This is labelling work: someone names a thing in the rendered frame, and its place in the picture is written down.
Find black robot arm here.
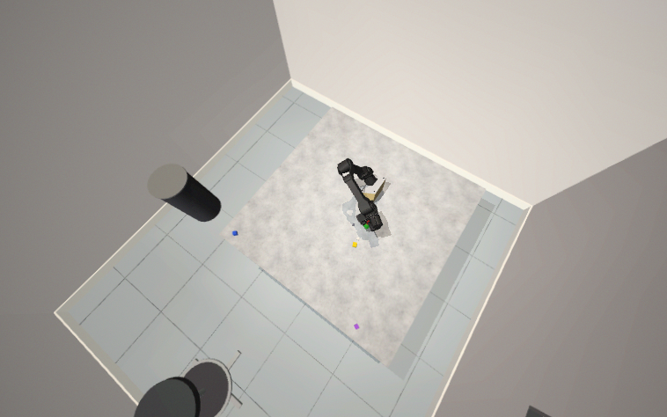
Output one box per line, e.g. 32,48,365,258
337,158,383,229

